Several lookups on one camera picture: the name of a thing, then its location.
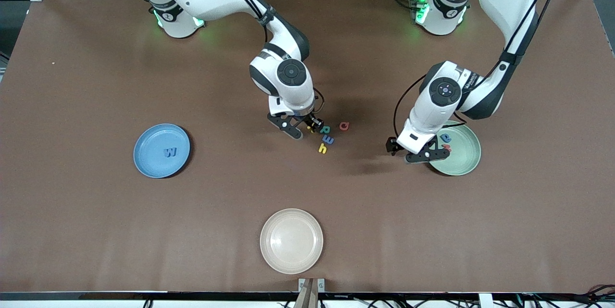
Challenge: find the beige plate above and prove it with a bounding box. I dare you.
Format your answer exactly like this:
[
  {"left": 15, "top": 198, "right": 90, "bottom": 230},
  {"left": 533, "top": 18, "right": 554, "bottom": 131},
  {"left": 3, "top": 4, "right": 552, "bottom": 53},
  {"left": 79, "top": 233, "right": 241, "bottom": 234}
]
[{"left": 260, "top": 209, "right": 324, "bottom": 275}]

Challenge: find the metal table edge bracket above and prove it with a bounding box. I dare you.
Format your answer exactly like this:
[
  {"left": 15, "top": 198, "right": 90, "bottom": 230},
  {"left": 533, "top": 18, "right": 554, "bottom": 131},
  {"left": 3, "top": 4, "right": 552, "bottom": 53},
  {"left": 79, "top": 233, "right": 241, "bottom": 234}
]
[{"left": 298, "top": 277, "right": 326, "bottom": 293}]

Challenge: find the blue plate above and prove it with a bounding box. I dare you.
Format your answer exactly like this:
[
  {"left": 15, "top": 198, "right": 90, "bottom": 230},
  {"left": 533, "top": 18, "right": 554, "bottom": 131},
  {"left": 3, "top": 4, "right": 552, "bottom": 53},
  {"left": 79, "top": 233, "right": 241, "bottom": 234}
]
[{"left": 133, "top": 123, "right": 191, "bottom": 179}]

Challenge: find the brown table mat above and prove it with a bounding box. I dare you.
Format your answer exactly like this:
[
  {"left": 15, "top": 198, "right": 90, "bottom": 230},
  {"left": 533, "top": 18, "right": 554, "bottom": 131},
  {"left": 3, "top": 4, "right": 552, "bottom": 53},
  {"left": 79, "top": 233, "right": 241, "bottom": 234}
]
[{"left": 0, "top": 0, "right": 615, "bottom": 294}]

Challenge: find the black cable bundle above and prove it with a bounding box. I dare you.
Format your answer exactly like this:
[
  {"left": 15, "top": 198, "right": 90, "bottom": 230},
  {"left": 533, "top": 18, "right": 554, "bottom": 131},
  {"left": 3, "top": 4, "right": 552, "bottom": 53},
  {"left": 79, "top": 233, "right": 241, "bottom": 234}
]
[{"left": 514, "top": 283, "right": 615, "bottom": 308}]

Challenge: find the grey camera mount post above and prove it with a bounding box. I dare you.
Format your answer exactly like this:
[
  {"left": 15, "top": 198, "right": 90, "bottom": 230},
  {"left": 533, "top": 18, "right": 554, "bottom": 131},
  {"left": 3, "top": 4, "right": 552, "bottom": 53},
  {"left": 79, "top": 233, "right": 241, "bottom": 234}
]
[{"left": 293, "top": 278, "right": 320, "bottom": 308}]

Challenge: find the green plate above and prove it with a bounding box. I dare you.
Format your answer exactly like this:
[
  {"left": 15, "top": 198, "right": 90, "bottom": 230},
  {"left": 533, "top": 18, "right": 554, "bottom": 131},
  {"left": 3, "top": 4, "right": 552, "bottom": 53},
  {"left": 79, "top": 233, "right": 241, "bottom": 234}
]
[{"left": 428, "top": 121, "right": 481, "bottom": 176}]

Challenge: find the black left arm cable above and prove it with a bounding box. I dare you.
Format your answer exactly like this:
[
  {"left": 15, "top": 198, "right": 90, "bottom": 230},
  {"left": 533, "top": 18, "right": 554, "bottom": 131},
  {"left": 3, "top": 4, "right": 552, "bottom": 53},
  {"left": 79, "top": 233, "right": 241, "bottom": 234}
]
[{"left": 393, "top": 74, "right": 429, "bottom": 141}]

